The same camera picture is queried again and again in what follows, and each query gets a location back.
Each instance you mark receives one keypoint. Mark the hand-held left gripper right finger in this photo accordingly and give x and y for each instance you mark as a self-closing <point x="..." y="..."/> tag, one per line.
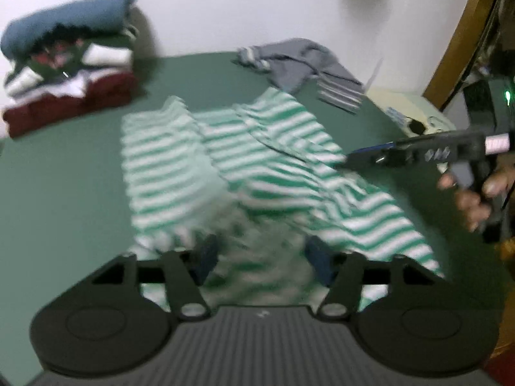
<point x="320" y="259"/>

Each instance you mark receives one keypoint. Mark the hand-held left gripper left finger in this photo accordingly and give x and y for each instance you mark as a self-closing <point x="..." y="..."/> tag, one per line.
<point x="207" y="259"/>

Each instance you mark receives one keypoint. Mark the green white striped shirt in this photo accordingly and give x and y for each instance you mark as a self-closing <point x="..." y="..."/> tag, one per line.
<point x="273" y="161"/>

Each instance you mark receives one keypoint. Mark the maroon folded garment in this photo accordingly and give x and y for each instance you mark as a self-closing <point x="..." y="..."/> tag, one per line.
<point x="80" y="104"/>

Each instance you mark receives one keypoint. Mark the pale yellow cabinet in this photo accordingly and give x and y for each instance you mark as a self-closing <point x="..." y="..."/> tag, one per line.
<point x="390" y="102"/>

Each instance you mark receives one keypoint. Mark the green table cover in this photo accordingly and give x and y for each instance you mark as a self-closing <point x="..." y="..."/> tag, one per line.
<point x="60" y="189"/>

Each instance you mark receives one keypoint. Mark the white folded garment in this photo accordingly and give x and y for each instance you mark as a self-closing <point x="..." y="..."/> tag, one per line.
<point x="68" y="86"/>

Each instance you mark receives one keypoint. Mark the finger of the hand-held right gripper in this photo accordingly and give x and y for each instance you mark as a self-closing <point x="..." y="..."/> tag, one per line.
<point x="374" y="157"/>

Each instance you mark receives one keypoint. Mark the blue folded sweater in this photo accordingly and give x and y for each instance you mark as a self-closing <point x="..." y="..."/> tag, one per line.
<point x="64" y="20"/>

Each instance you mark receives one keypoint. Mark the wooden door frame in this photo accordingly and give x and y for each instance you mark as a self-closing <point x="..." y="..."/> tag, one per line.
<point x="462" y="28"/>

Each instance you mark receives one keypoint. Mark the person's right hand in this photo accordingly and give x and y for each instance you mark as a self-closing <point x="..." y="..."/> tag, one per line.
<point x="468" y="205"/>

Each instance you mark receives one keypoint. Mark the black plug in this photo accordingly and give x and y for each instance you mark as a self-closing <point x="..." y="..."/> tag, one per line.
<point x="416" y="125"/>

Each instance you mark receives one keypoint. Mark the red cloth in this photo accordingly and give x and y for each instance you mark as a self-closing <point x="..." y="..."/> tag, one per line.
<point x="503" y="370"/>

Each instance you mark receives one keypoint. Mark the grey striped knit sweater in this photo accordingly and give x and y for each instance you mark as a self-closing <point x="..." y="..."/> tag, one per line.
<point x="297" y="60"/>

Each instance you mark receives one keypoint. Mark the dark green white folded sweater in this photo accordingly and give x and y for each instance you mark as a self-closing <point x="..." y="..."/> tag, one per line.
<point x="104" y="54"/>

